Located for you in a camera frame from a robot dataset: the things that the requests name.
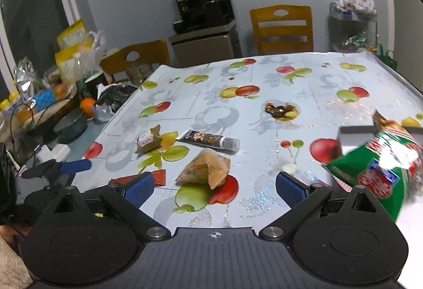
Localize orange snack packet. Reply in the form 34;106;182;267
108;169;167;188

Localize small brown pastry packet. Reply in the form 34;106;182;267
136;124;162;156

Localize dark tube snack packet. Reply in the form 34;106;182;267
176;129;240;154

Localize tan triangular cake packet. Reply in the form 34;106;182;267
176;149;231;190

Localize dark candy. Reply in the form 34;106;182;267
265;103;299;121

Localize green shrimp chips bag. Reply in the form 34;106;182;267
324;111;422;220

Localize clear packet white candy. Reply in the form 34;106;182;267
281;163;299;177

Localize dark green bowl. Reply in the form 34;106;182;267
54;109;88;144

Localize orange fruit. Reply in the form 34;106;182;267
80;98;96;119

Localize black plastic bag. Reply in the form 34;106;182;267
96;83;137;113

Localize fruit print tablecloth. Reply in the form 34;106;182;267
73;52;422;230

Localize dark paper cup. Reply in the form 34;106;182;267
85;72;108;100

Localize glass jar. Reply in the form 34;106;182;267
126;63;153;87

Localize yellow paper bags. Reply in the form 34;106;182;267
54;18;95;84

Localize wooden chair left side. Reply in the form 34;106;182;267
100;39;171;82

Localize wooden chair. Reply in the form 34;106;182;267
100;39;171;82
250;4;314;55

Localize wooden chair far side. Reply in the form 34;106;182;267
250;4;314;55

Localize green shopping bag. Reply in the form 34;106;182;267
376;44;398;71

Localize metal storage cart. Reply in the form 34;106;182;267
328;2;378;53

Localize black water dispenser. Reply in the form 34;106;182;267
168;0;242;68

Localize white plastic chocolate bag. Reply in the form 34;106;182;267
337;0;375;13

